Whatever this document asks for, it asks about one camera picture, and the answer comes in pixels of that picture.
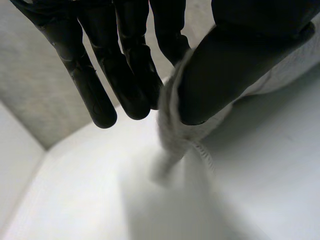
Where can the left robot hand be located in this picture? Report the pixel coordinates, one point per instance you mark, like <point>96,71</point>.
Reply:
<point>220,75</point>

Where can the grey towel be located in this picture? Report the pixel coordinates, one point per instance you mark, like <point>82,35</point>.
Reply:
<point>175,130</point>

